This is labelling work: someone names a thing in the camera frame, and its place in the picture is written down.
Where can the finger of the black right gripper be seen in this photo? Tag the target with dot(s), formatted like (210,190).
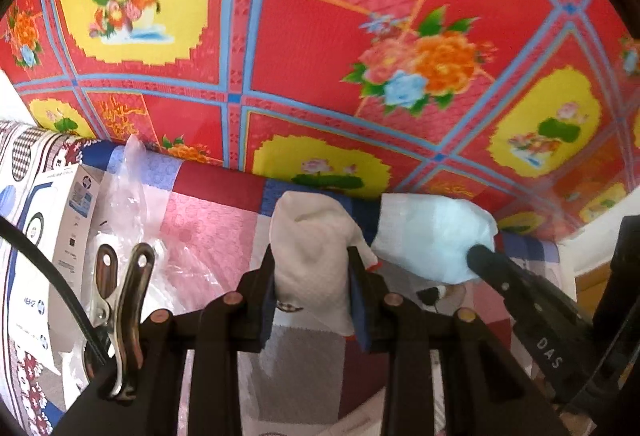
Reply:
(505,275)

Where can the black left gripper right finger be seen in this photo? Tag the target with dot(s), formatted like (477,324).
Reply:
(359,298)

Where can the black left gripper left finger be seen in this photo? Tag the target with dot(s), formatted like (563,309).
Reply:
(263,302)

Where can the white tissue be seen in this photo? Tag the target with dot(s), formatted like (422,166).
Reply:
(430,236)
(310,235)

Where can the white HP product box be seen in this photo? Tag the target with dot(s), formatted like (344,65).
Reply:
(56,217)

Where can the plaid heart bed blanket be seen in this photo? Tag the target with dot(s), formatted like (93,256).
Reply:
(215,222)

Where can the metal spring clip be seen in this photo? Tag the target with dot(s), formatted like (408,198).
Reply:
(115,309)

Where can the clear plastic bag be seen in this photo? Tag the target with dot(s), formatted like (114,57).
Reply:
(123,217)

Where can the red floral patterned sheet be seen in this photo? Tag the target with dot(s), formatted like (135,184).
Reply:
(529,108)

